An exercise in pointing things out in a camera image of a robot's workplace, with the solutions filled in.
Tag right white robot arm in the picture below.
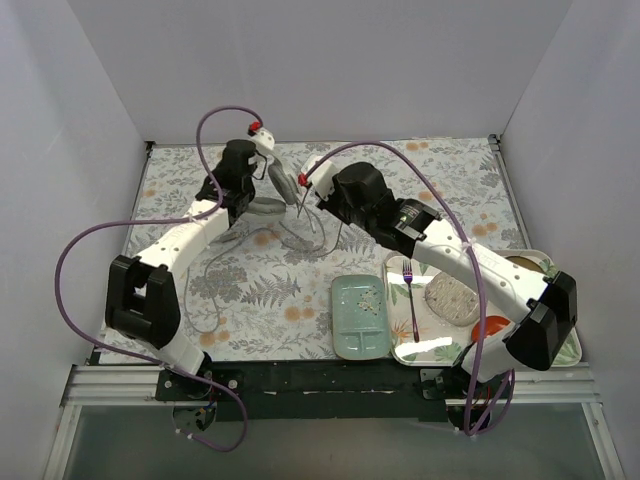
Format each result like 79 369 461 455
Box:
305 161 577 398

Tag light green divided plate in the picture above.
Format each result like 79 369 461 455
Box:
331 274 391 361

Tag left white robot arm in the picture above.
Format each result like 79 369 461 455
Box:
105 129 275 400

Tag grey headphone cable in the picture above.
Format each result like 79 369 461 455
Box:
183 192 346 335

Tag aluminium frame rail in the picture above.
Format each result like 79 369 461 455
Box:
44 360 624 479

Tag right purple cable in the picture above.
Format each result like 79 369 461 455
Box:
304 141 517 437

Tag purple iridescent fork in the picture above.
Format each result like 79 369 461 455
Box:
402 259 420 342

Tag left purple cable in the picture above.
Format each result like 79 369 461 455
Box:
53 105 262 452

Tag purple cable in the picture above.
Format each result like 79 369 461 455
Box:
53 105 262 452
304 141 517 437

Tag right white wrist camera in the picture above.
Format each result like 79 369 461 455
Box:
298 155 340 199

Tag clear glass oval dish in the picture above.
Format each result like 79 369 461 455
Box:
424 272 480 327

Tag brown ceramic bowl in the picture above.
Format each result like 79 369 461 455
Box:
506 255 544 274

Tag red small plate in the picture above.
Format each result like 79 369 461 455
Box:
471 315 510 342

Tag floral serving tray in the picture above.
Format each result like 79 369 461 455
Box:
381 248 584 369

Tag white grey headphones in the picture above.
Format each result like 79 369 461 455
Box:
242 157 301 224

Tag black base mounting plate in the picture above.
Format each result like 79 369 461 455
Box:
154 357 514 421

